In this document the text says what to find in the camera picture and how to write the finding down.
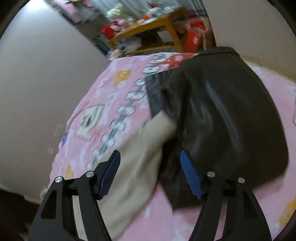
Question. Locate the pink patterned bed blanket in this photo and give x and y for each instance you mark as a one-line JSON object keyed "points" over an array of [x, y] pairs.
{"points": [[115, 111]]}

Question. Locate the black leather jacket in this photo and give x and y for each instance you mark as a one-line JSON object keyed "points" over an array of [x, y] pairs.
{"points": [[225, 118]]}

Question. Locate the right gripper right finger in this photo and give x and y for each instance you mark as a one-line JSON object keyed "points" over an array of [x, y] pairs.
{"points": [[244, 218]]}

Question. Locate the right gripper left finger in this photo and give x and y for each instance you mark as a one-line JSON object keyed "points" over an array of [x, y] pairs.
{"points": [[55, 219]]}

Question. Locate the wooden table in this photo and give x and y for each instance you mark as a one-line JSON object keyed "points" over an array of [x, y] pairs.
{"points": [[163, 21]]}

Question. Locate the beige hooded sweatshirt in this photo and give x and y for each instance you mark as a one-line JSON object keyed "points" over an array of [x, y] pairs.
{"points": [[135, 181]]}

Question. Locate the orange red bag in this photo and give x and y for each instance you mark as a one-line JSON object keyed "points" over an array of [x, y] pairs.
{"points": [[192, 42]]}

